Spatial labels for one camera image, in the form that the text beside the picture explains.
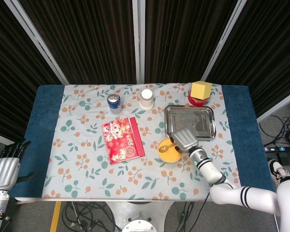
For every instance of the dark corrugated partition panel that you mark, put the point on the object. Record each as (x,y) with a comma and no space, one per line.
(181,41)
(12,79)
(263,53)
(87,41)

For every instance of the blue soda can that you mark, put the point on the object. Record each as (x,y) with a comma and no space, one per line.
(114,104)

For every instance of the floral grey tablecloth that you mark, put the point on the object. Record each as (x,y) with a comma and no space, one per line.
(87,145)

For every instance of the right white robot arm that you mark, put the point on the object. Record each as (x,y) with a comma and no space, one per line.
(232,191)

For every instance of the red round bowl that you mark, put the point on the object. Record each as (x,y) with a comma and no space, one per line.
(195,102)

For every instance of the yellow bowl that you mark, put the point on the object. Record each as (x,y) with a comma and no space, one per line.
(169,157)

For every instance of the small metal spoon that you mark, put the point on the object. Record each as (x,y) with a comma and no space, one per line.
(163,148)

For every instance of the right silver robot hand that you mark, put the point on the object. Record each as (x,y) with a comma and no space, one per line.
(186,140)

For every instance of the black and white sneaker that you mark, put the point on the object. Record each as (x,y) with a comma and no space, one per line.
(278,169)

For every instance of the yellow cube block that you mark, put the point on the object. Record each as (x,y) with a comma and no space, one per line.
(201,90)

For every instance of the blue table cover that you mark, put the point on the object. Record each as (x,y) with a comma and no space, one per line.
(44,116)

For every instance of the rectangular steel tray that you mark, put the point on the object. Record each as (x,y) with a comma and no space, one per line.
(191,118)

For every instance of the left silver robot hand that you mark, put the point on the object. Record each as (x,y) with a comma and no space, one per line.
(3,171)

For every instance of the red spiral desk calendar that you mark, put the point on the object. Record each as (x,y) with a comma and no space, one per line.
(123,141)

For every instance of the white partition frame post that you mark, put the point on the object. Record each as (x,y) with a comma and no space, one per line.
(138,41)
(278,106)
(222,41)
(36,41)

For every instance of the yellow floor tape strip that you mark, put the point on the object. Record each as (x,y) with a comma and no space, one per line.
(55,217)

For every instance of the white upturned paper cup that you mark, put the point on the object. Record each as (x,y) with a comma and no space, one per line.
(146,99)

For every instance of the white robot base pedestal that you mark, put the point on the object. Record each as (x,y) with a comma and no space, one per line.
(140,215)

